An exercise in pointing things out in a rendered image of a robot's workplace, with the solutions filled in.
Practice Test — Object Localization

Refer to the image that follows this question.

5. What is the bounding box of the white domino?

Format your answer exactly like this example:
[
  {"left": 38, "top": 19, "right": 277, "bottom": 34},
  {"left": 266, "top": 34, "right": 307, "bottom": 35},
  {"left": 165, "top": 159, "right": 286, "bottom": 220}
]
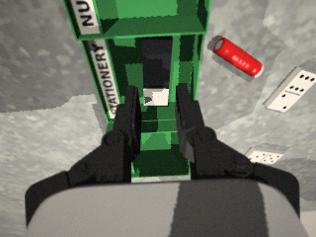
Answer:
[
  {"left": 245, "top": 147, "right": 283, "bottom": 164},
  {"left": 266, "top": 66, "right": 316, "bottom": 112}
]

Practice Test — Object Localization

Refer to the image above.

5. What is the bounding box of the red battery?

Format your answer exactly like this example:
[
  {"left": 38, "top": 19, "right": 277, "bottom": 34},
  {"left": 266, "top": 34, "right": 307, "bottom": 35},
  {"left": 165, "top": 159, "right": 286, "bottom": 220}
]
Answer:
[{"left": 213, "top": 38, "right": 264, "bottom": 78}]

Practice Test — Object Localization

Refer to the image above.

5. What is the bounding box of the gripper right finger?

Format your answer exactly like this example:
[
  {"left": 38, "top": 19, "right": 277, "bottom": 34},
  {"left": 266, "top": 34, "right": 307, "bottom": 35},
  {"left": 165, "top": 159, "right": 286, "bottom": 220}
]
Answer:
[{"left": 175, "top": 83, "right": 300, "bottom": 219}]

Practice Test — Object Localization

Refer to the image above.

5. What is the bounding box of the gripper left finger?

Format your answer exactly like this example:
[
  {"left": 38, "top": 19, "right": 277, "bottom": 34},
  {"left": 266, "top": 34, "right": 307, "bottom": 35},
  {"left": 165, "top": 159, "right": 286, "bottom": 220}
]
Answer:
[{"left": 25, "top": 86, "right": 142, "bottom": 228}]

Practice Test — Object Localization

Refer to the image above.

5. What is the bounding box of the green rack of bins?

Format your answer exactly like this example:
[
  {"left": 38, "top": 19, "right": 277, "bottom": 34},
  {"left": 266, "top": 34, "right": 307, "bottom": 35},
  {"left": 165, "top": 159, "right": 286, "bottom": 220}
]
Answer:
[{"left": 62, "top": 0, "right": 211, "bottom": 178}]

